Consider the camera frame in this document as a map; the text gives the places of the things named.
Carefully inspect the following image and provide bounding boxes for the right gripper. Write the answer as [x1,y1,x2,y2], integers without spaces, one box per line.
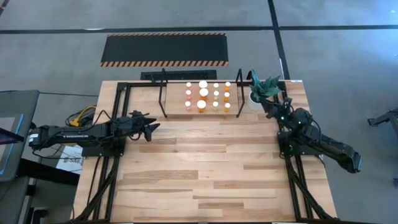
[260,98,295,124]

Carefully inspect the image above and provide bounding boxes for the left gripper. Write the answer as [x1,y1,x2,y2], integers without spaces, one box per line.
[112,110,161,142]

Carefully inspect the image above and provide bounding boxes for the green plant in white pot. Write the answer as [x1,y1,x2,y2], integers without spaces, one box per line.
[248,68,284,111]

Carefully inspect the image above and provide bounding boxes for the black floor grate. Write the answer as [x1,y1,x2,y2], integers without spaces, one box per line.
[140,69,218,81]

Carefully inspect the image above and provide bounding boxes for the black hazard-striped floor mat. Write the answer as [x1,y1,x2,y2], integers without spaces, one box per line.
[99,32,229,68]

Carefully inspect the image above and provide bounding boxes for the dark monitor screen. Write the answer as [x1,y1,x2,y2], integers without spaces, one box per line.
[0,113,25,183]

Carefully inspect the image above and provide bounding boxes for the wooden shelf black metal frame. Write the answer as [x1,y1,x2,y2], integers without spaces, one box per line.
[157,67,246,119]

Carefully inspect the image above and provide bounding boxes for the black aluminium table frame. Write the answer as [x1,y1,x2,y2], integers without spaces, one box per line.
[73,80,340,224]

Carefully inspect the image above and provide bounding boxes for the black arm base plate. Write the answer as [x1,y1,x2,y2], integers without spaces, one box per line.
[81,139,127,157]
[277,130,324,157]

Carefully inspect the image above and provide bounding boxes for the yellow cable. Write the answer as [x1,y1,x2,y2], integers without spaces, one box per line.
[68,105,97,128]

